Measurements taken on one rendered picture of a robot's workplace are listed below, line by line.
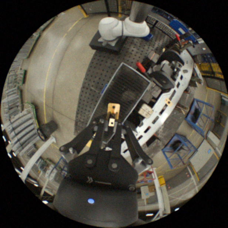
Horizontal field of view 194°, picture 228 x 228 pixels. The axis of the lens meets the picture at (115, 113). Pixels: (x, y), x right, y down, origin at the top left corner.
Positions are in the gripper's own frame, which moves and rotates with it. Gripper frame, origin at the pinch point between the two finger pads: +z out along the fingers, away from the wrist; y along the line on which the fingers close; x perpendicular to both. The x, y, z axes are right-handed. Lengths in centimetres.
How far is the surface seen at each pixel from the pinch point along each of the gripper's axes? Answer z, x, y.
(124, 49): 55, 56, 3
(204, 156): -15, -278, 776
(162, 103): 25.0, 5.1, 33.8
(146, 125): 25.0, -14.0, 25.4
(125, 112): 9.2, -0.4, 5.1
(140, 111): 17.1, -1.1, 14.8
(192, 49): 19, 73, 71
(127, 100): 9.2, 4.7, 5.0
